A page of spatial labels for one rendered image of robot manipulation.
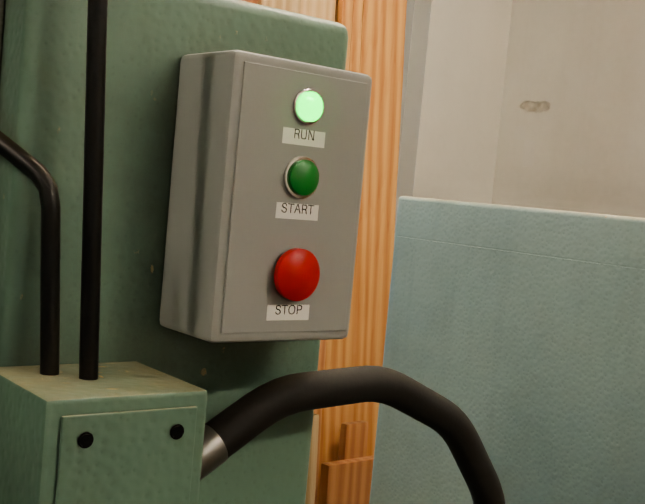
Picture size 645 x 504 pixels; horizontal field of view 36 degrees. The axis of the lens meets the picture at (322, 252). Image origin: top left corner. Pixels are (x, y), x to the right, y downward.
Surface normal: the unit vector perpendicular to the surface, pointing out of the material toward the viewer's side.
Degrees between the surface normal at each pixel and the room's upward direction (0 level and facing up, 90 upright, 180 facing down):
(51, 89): 90
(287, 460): 90
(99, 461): 90
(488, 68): 90
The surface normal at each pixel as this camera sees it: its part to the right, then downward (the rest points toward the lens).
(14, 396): -0.78, -0.04
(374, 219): 0.67, 0.05
